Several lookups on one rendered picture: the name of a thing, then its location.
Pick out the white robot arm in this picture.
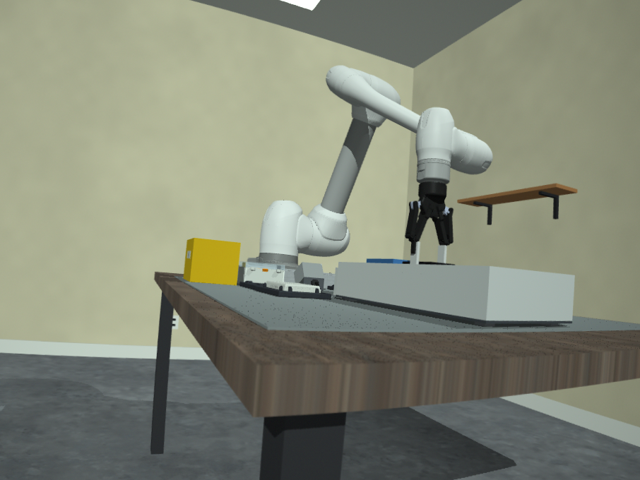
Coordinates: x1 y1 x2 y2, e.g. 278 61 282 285
247 66 493 270

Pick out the yellow open-top bin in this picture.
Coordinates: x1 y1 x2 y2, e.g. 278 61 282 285
184 238 241 285

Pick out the grey bench mat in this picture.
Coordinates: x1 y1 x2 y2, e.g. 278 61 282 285
175 276 640 332

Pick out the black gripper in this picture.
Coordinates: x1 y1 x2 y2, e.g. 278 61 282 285
405 181 454 264

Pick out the blue bin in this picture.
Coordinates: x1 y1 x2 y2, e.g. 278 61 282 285
367 258 410 264

